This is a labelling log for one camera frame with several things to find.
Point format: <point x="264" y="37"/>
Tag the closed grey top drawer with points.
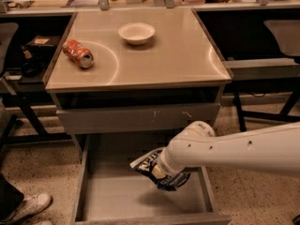
<point x="136" y="118"/>

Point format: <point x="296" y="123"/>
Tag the dark trouser leg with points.
<point x="10" y="198"/>

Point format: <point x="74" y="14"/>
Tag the white sneaker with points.
<point x="29" y="206"/>

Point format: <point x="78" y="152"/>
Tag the open grey middle drawer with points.
<point x="110" y="193"/>

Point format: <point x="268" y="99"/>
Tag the orange soda can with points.
<point x="78" y="53"/>

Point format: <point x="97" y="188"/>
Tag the black desk leg right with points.
<point x="238" y="106"/>

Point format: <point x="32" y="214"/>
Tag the blue chip bag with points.
<point x="144" y="165"/>

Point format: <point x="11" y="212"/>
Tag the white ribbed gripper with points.
<point x="164" y="167"/>

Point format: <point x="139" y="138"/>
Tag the black box on shelf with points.
<point x="43" y="47"/>

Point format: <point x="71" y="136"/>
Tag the grey drawer cabinet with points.
<point x="177" y="65"/>

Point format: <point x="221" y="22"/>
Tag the white paper bowl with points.
<point x="136" y="33"/>

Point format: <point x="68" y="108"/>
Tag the dark glass bottle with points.
<point x="31" y="66"/>

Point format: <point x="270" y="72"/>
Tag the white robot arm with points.
<point x="268" y="150"/>

